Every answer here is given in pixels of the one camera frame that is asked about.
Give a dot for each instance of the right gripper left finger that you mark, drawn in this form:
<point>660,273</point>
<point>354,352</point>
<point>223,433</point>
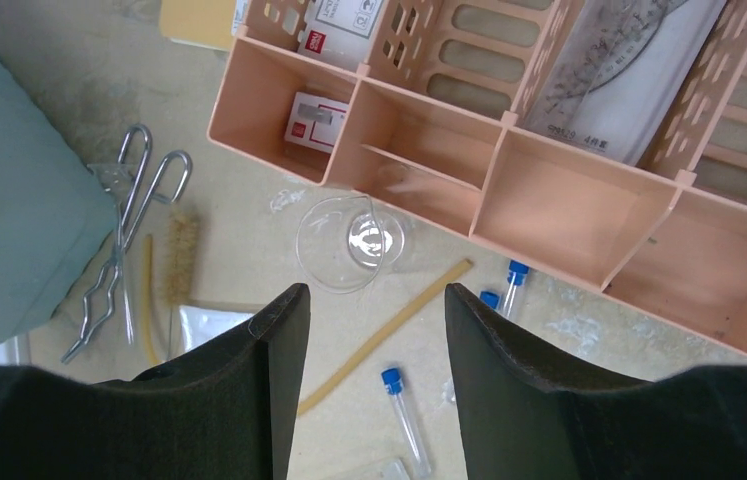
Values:
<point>224,410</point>

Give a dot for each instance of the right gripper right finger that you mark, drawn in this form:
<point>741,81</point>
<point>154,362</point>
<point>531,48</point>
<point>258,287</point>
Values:
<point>529,410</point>

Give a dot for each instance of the metal crucible tongs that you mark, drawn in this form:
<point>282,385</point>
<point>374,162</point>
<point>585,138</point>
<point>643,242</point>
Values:
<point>126,181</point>

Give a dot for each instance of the bristle test tube brush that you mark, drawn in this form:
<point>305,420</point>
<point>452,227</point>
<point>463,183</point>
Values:
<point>181,244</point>

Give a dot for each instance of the clear glass watch dish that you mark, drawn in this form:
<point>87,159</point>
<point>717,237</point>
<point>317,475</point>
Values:
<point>342,243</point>

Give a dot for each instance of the white zip pouch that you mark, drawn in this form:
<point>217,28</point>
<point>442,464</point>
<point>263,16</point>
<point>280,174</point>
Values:
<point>194,326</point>

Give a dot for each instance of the blue-capped test tube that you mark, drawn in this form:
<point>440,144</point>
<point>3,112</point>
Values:
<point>490,298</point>
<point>395,387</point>
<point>517,276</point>

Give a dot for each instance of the amber rubber tube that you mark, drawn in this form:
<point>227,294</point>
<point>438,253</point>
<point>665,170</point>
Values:
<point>383,333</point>

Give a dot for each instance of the clear plastic well plate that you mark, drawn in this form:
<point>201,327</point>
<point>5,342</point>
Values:
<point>388,469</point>

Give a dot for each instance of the peach plastic desk organizer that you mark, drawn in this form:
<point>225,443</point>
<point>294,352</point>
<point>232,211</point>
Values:
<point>435,129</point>

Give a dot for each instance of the teal plastic bin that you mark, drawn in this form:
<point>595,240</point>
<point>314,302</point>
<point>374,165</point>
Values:
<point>54,215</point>

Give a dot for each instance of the small white red box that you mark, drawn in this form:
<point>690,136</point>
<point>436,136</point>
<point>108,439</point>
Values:
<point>315,122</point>

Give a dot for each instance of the protractor ruler set pack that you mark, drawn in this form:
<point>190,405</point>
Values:
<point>618,73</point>

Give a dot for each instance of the yellow spiral notepad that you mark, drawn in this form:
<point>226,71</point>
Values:
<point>210,24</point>

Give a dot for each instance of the white red-label box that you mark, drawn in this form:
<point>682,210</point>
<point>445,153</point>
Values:
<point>339,32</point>

